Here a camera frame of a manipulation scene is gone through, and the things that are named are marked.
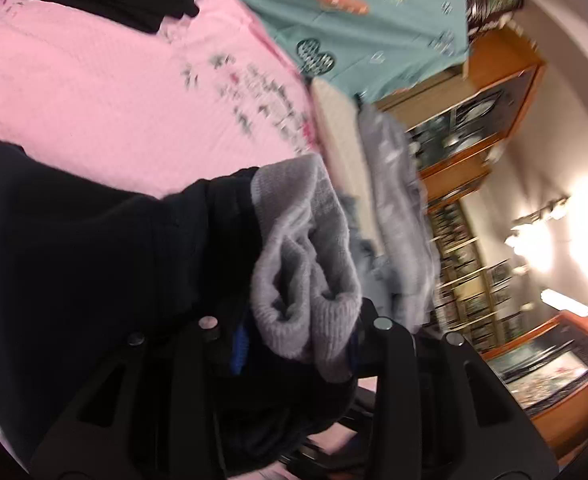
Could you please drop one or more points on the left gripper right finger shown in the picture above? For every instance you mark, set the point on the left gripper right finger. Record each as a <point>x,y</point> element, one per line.
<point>438,412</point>

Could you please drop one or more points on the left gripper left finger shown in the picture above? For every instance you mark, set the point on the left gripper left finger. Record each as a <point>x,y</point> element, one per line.
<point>155,410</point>

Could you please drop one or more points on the dark navy pants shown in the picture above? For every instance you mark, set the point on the dark navy pants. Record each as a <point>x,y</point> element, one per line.
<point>80,262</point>

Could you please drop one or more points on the wooden glass-top cabinet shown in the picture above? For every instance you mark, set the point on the wooden glass-top cabinet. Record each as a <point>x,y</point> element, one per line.
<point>546,371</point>

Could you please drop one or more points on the grey fleece garment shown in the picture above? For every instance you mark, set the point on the grey fleece garment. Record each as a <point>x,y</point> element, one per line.
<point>305,292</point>

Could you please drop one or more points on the wooden display cabinet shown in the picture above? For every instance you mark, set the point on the wooden display cabinet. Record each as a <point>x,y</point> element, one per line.
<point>457,123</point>

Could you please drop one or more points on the cream quilted pillow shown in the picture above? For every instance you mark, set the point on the cream quilted pillow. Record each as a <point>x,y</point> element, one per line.
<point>337,126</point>

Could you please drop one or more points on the teal heart-print pillow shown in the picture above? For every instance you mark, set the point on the teal heart-print pillow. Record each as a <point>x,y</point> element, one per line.
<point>368,48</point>

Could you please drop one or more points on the wall lamp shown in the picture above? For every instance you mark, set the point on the wall lamp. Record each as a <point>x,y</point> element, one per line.
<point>531,240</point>

